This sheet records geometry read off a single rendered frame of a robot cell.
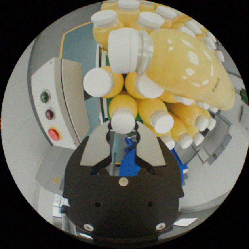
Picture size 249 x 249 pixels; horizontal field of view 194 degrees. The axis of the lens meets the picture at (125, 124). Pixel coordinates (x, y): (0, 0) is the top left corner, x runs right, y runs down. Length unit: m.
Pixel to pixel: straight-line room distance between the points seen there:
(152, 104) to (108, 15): 0.18
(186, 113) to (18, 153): 2.88
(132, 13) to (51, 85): 0.20
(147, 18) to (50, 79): 0.17
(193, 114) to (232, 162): 3.51
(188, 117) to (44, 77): 0.34
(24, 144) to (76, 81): 2.61
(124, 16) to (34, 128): 2.82
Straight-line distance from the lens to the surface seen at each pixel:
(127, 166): 0.31
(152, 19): 0.15
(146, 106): 0.15
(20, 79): 2.90
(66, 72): 0.17
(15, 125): 2.64
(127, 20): 0.21
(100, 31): 0.17
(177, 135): 0.23
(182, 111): 0.26
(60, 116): 0.16
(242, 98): 0.48
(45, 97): 0.16
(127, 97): 0.15
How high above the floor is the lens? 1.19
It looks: 58 degrees down
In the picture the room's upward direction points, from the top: 177 degrees clockwise
